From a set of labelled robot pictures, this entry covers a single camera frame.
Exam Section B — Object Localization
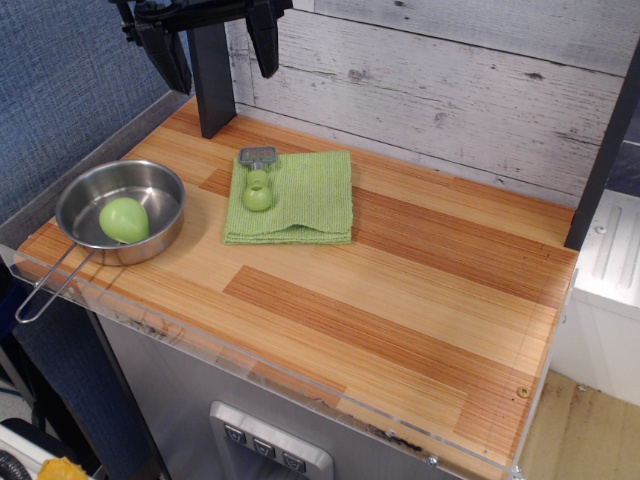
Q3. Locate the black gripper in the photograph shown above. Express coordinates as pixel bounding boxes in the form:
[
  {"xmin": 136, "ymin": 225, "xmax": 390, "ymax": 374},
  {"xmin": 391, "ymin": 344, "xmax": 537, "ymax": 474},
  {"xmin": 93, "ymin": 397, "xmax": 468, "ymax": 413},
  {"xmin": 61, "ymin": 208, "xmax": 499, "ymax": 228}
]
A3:
[{"xmin": 112, "ymin": 0, "xmax": 293, "ymax": 95}]

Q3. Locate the green handled grey spatula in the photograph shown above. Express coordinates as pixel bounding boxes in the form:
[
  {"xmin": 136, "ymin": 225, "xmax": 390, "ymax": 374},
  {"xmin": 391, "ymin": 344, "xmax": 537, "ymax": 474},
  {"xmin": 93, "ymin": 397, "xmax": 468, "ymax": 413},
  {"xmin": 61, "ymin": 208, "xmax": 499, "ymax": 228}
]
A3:
[{"xmin": 238, "ymin": 146, "xmax": 278, "ymax": 212}]

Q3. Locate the green folded towel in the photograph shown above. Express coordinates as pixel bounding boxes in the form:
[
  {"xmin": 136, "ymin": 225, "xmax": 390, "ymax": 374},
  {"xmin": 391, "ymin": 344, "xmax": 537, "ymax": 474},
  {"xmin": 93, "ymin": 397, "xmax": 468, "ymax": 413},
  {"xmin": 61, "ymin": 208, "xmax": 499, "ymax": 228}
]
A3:
[{"xmin": 223, "ymin": 151, "xmax": 354, "ymax": 245}]

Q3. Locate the green pear toy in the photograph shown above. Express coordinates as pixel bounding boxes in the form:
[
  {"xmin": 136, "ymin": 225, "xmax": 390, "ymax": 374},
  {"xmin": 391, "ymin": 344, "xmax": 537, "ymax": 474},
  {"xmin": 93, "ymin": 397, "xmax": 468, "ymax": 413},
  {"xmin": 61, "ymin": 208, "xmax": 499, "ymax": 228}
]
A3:
[{"xmin": 99, "ymin": 197, "xmax": 150, "ymax": 244}]

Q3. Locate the silver button panel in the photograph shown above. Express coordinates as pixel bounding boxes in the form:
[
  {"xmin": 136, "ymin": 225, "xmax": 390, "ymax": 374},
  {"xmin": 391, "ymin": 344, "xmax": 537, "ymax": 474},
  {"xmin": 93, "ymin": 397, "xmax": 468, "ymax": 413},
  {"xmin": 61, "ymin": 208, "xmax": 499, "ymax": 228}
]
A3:
[{"xmin": 209, "ymin": 401, "xmax": 334, "ymax": 479}]

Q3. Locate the white ribbed box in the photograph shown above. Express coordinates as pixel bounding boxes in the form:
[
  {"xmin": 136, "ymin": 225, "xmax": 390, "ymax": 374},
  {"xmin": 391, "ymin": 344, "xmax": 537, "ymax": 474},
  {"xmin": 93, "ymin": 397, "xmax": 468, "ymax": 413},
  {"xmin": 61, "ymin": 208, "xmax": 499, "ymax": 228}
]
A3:
[{"xmin": 575, "ymin": 190, "xmax": 639, "ymax": 307}]

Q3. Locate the yellow object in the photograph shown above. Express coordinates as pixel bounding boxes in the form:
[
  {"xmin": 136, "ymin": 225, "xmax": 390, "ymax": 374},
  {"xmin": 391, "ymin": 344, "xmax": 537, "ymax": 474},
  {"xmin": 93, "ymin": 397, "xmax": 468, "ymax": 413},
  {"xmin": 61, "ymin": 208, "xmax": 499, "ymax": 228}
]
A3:
[{"xmin": 36, "ymin": 457, "xmax": 91, "ymax": 480}]

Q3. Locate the clear acrylic edge guard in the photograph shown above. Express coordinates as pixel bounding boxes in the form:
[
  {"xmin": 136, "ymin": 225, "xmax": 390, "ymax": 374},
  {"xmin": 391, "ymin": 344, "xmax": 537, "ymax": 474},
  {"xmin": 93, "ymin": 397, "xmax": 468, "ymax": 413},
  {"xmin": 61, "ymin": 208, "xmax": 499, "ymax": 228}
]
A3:
[{"xmin": 2, "ymin": 239, "xmax": 575, "ymax": 479}]

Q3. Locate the brass screw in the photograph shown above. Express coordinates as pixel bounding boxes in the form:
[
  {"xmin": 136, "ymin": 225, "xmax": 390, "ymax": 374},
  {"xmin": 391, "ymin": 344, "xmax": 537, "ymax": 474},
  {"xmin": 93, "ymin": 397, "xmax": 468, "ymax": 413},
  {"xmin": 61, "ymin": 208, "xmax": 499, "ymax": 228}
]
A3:
[{"xmin": 516, "ymin": 386, "xmax": 530, "ymax": 399}]

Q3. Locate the dark grey left post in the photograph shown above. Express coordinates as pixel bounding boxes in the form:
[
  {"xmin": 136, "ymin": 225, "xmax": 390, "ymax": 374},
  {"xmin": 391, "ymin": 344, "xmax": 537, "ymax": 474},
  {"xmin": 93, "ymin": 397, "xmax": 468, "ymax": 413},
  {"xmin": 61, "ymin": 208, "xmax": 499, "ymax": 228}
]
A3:
[{"xmin": 187, "ymin": 24, "xmax": 236, "ymax": 139}]

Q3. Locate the dark grey post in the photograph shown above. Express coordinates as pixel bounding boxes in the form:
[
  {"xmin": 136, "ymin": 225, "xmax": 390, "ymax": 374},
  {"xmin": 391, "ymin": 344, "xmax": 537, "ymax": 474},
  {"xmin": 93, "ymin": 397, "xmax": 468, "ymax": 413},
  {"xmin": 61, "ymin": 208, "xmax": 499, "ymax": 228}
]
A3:
[
  {"xmin": 187, "ymin": 24, "xmax": 236, "ymax": 139},
  {"xmin": 564, "ymin": 45, "xmax": 639, "ymax": 251}
]

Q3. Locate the steel pan with wire handle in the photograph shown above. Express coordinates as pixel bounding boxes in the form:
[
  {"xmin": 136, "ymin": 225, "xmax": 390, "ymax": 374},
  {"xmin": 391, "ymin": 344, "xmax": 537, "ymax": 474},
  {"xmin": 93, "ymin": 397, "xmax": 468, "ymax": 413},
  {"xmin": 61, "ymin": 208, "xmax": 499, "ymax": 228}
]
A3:
[{"xmin": 15, "ymin": 160, "xmax": 186, "ymax": 324}]

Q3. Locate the dark grey right post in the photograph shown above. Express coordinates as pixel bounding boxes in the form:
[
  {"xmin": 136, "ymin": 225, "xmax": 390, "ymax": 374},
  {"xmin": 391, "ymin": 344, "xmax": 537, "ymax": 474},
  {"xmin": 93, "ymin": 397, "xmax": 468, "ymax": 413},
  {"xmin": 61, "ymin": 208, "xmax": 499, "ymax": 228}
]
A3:
[{"xmin": 564, "ymin": 45, "xmax": 639, "ymax": 251}]

